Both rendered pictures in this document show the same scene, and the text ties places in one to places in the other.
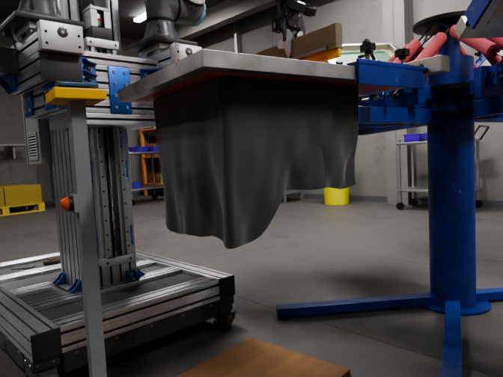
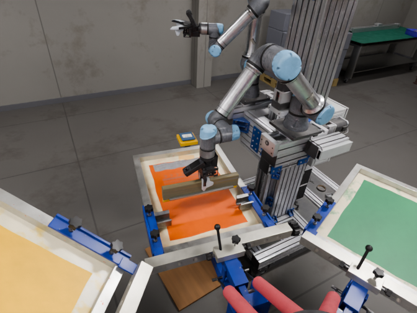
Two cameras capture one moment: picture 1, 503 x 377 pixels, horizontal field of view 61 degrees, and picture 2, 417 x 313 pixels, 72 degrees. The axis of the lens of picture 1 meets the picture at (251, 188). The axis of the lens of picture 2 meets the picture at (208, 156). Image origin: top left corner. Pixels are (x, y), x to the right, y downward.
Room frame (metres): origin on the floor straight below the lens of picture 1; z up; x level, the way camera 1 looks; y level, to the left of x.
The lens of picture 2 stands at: (1.75, -1.24, 2.09)
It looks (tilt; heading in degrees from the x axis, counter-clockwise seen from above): 36 degrees down; 103
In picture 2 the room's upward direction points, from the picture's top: 4 degrees clockwise
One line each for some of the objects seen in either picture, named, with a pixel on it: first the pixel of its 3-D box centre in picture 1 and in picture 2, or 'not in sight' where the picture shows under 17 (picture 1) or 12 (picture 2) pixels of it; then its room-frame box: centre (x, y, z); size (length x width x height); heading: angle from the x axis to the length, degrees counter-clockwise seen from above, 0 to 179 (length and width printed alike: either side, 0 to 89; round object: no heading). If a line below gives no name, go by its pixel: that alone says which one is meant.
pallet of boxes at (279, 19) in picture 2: not in sight; (305, 49); (2.13, 4.65, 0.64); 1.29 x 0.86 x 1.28; 43
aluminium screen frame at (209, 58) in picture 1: (267, 87); (193, 189); (1.40, -0.07, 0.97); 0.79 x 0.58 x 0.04; 125
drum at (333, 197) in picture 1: (336, 182); not in sight; (6.16, -1.22, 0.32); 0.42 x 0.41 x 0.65; 43
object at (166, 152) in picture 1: (190, 165); not in sight; (1.24, 0.17, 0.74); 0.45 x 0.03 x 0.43; 35
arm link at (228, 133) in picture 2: not in sight; (225, 131); (1.56, -0.08, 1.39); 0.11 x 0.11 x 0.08; 40
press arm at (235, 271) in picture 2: not in sight; (233, 268); (1.72, -0.53, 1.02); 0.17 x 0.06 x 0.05; 125
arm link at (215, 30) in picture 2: not in sight; (215, 29); (1.27, 0.77, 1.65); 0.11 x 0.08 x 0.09; 17
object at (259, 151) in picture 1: (299, 159); not in sight; (1.20, -0.14, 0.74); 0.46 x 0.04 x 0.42; 125
